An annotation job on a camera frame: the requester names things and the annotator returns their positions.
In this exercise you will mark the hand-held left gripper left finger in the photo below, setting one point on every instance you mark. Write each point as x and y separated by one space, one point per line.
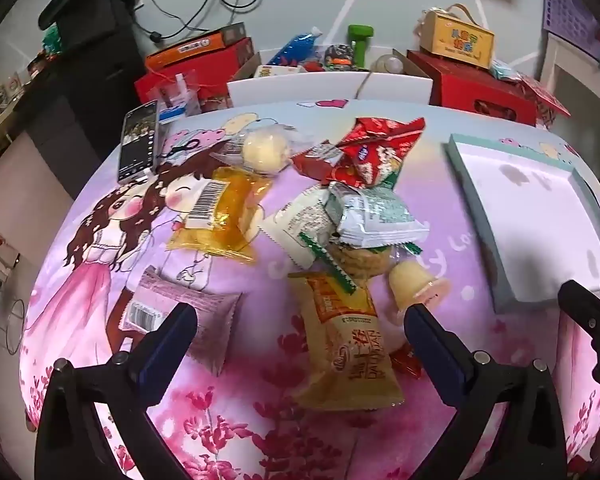
172 345

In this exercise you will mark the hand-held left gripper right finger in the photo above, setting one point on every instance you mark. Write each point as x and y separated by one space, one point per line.
430 350

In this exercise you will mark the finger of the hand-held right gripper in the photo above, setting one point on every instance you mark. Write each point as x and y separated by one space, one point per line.
587 312

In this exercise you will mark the pink snack packet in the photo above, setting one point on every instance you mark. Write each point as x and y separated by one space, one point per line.
180 290

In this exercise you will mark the jelly cup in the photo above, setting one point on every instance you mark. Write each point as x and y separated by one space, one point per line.
412 280

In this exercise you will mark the yellow egg roll packet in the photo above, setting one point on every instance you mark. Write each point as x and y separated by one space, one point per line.
350 350

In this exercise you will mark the white tray teal rim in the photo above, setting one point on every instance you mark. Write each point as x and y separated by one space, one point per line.
525 220

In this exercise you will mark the cookies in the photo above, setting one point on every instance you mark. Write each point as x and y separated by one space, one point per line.
360 260

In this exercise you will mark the dark green snack packet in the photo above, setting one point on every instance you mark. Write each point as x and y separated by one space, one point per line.
400 237

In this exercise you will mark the yellow translucent snack packet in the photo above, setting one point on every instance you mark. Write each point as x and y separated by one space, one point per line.
230 210

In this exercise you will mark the green silver snack packet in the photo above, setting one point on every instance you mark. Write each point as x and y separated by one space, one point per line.
375 210

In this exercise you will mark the white snack packet green print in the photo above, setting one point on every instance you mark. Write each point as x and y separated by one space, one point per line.
295 220

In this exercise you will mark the round bun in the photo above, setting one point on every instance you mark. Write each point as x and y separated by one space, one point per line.
262 152

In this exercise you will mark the red white snack packet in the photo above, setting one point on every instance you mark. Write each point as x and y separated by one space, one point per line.
315 160

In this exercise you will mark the small red snack packet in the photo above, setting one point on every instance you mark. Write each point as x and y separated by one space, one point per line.
405 362

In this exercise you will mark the black scissors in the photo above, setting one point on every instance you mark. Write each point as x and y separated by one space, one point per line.
182 149

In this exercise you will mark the red patterned box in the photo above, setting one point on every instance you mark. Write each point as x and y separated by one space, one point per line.
542 97

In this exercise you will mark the red crinkled snack packet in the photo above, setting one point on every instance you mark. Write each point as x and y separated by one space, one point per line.
380 150

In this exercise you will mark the white desk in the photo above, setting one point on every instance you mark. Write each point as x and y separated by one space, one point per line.
560 65

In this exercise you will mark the blue white box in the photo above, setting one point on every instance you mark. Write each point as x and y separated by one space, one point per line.
174 112

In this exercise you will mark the black cabinet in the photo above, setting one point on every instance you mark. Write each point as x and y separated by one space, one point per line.
80 120

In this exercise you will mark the light blue packet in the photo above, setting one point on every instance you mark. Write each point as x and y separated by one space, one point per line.
505 71

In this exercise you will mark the large red gift box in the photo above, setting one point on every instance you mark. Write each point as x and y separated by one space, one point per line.
465 90

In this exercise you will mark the red flat box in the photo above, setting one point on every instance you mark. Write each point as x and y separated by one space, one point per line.
220 75

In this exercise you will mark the purple basket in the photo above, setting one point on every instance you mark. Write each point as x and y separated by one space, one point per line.
575 15

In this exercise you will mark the white cardboard carton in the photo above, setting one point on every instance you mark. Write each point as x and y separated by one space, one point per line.
300 90

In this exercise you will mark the clear round ball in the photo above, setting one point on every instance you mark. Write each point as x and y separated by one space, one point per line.
387 65

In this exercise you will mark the yellow white card box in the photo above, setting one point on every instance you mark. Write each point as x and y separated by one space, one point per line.
275 71

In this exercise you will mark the orange box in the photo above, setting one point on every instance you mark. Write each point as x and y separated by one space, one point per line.
190 50

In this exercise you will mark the colourful patterned pouch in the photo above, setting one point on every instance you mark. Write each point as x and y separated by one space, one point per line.
339 57

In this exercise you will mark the green dumbbell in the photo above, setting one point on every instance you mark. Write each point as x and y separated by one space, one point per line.
361 45

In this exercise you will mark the blue bottle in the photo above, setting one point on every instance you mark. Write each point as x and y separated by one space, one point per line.
292 50

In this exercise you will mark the black electronic device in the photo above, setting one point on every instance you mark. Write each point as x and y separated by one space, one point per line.
100 25

